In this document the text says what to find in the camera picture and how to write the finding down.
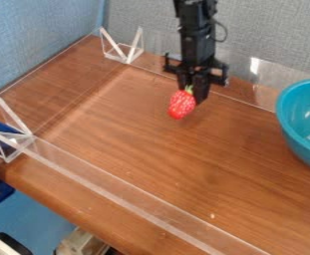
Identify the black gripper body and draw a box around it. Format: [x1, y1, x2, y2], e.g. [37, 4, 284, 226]
[162, 53, 229, 87]

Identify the red toy strawberry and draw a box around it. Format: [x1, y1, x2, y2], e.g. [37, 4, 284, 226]
[168, 86, 196, 120]

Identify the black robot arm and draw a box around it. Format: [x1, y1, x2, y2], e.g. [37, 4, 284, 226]
[164, 0, 229, 105]

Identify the blue plastic bowl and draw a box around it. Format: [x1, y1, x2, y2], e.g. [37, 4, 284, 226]
[276, 79, 310, 166]

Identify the white box under table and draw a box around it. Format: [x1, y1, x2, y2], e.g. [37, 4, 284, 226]
[55, 227, 110, 255]

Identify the white black object on floor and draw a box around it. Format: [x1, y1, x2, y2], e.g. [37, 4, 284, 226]
[0, 232, 34, 255]

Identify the black cable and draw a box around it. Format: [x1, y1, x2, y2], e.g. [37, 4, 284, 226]
[212, 19, 229, 44]

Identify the clear acrylic barrier wall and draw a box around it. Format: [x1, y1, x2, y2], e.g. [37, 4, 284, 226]
[0, 26, 310, 255]

